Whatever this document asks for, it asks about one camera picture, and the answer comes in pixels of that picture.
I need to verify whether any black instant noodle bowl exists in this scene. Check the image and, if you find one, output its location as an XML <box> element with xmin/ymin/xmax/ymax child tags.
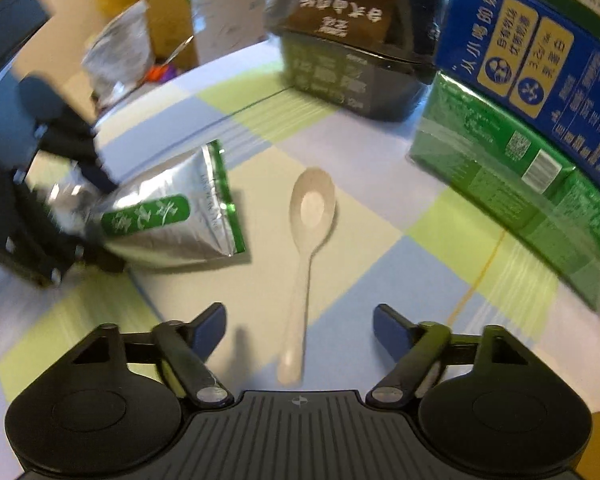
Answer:
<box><xmin>265</xmin><ymin>0</ymin><xmax>446</xmax><ymax>122</ymax></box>

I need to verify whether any blue milk carton box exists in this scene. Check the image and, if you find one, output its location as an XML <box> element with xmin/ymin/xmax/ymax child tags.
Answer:
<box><xmin>436</xmin><ymin>0</ymin><xmax>600</xmax><ymax>186</ymax></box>

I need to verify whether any green drink carton pack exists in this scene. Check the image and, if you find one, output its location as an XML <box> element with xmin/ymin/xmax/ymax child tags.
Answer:
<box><xmin>410</xmin><ymin>74</ymin><xmax>600</xmax><ymax>311</ymax></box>

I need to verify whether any silver plastic bag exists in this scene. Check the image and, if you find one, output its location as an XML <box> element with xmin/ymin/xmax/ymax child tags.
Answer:
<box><xmin>81</xmin><ymin>0</ymin><xmax>155</xmax><ymax>108</ymax></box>

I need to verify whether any checkered tablecloth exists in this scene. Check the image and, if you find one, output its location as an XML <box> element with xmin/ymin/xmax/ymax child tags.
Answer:
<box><xmin>0</xmin><ymin>44</ymin><xmax>600</xmax><ymax>479</ymax></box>

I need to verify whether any silver green tea pouch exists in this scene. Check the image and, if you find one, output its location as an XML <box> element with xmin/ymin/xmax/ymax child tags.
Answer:
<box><xmin>44</xmin><ymin>140</ymin><xmax>246</xmax><ymax>269</ymax></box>

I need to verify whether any beige plastic spoon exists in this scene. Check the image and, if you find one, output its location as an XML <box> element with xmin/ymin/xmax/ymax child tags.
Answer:
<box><xmin>276</xmin><ymin>167</ymin><xmax>337</xmax><ymax>386</ymax></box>

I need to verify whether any cardboard packaging by wall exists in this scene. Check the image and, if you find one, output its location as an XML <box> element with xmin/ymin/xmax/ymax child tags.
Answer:
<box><xmin>144</xmin><ymin>0</ymin><xmax>266</xmax><ymax>70</ymax></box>

